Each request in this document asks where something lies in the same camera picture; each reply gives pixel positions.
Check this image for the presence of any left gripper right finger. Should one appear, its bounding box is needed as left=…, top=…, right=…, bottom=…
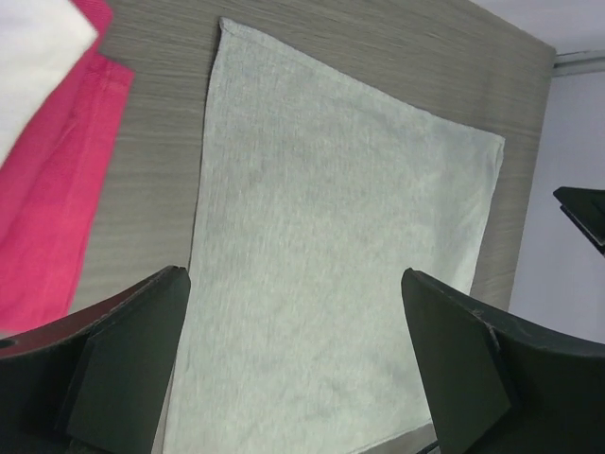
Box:
left=401, top=269, right=604, bottom=453

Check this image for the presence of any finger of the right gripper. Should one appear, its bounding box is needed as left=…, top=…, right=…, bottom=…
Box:
left=553, top=186, right=605, bottom=255

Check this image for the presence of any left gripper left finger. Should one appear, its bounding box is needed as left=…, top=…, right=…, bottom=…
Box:
left=1, top=266, right=191, bottom=453

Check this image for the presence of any grey cloth napkin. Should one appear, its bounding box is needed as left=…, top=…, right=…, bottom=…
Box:
left=164, top=18, right=505, bottom=453

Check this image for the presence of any pink folded cloth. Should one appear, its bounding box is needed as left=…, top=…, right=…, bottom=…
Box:
left=1, top=1, right=134, bottom=333

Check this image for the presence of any white folded cloth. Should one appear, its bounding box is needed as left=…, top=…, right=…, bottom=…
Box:
left=1, top=0, right=98, bottom=161

